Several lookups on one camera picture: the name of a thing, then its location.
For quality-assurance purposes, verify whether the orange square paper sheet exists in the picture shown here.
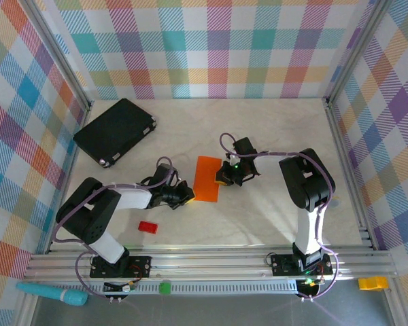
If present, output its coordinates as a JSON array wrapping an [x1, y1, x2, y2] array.
[[192, 155, 222, 203]]

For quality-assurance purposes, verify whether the red plastic block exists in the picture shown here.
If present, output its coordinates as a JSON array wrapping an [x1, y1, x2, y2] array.
[[138, 221, 159, 235]]

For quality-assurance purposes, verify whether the black flat case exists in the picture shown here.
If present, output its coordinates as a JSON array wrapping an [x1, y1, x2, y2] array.
[[73, 98, 157, 168]]

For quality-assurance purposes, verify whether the teal toy microphone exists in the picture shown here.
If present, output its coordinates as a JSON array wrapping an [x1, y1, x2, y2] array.
[[16, 282, 88, 306]]

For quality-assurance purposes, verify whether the yellow plastic block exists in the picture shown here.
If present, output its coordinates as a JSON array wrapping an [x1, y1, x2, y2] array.
[[358, 276, 388, 291]]

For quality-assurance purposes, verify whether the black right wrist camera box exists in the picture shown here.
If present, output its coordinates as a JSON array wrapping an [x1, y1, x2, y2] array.
[[231, 137, 258, 158]]

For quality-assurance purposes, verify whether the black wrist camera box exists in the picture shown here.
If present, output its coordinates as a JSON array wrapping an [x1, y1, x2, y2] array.
[[231, 137, 258, 158], [153, 163, 178, 187]]

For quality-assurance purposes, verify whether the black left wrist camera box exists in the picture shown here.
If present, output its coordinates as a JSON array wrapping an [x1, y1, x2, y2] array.
[[153, 163, 178, 187]]

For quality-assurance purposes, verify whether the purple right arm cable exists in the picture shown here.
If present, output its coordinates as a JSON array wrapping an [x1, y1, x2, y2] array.
[[219, 132, 343, 303]]

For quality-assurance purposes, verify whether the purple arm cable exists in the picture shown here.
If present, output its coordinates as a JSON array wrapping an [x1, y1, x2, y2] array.
[[219, 132, 343, 303], [52, 156, 180, 302]]

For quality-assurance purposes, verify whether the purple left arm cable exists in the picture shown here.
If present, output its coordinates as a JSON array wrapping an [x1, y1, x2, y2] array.
[[52, 156, 180, 302]]

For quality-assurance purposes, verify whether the aluminium profile frame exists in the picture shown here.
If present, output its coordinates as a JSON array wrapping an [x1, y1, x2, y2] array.
[[13, 0, 404, 326]]

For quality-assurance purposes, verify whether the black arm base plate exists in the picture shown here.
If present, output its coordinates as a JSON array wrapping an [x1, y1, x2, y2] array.
[[271, 253, 334, 276], [90, 255, 152, 278]]

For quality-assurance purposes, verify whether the grey slotted cable duct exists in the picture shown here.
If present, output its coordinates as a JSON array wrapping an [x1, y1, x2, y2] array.
[[103, 280, 299, 295]]

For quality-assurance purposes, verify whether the small wired connector board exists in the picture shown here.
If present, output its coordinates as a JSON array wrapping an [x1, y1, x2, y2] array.
[[297, 276, 324, 296], [103, 280, 139, 293]]

